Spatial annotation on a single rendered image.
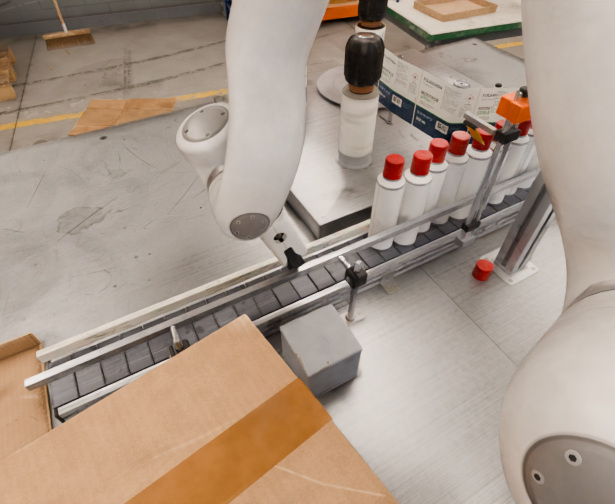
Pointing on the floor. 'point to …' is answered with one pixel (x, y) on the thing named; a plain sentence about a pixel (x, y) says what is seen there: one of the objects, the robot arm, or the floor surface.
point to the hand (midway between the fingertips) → (292, 259)
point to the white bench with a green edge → (495, 22)
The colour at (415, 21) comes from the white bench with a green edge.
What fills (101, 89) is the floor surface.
